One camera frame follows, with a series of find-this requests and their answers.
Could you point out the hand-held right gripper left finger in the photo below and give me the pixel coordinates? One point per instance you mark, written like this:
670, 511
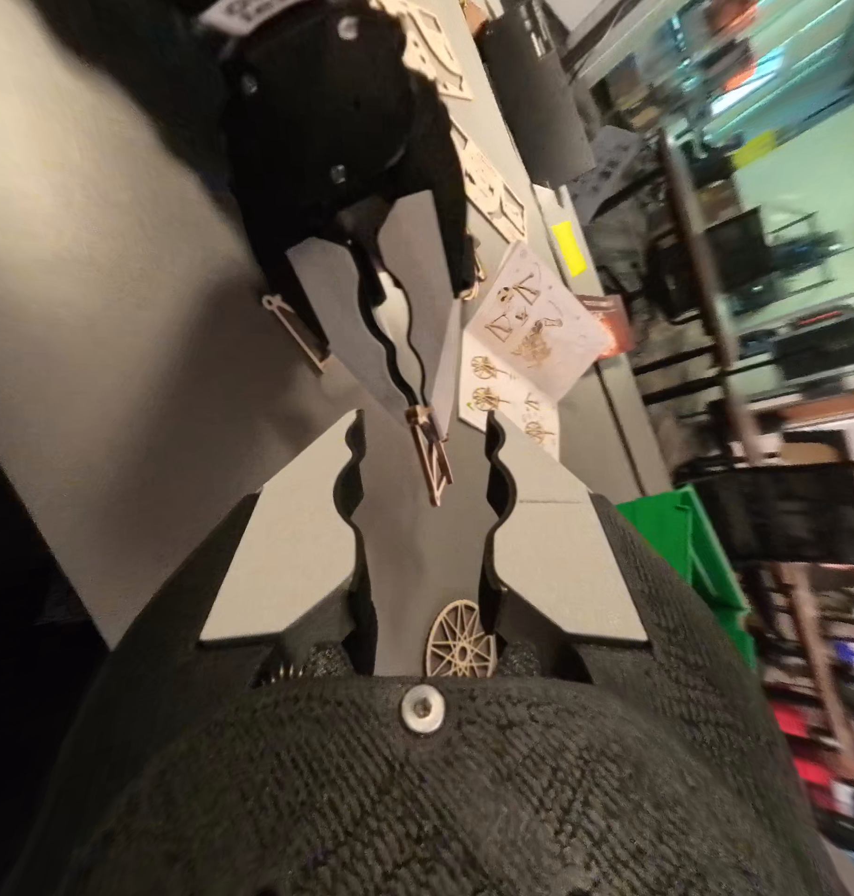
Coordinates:
287, 560

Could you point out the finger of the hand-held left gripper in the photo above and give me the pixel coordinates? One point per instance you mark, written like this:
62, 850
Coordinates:
434, 308
343, 315

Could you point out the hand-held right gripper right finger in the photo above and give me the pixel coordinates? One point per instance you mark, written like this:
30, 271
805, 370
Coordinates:
567, 567

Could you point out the small wooden spoked wheel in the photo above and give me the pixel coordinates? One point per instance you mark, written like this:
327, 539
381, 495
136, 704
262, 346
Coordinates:
462, 644

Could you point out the wooden triangular frame part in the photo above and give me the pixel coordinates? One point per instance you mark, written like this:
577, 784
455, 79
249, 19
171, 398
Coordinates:
435, 483

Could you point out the laser-cut wooden parts sheet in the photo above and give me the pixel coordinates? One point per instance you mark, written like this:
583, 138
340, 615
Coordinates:
493, 189

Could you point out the paper instruction booklet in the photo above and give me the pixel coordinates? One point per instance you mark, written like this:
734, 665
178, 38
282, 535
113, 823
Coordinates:
539, 329

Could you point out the stack of green plastic bins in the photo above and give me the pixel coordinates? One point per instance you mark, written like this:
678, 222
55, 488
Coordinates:
706, 546

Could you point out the yellow sticky note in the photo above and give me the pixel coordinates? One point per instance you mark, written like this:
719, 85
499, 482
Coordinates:
569, 248

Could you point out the red printed booklet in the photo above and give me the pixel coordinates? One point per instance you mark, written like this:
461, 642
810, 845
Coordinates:
612, 325

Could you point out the wooden bracket part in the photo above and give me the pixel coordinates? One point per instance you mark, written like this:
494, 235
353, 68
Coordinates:
308, 343

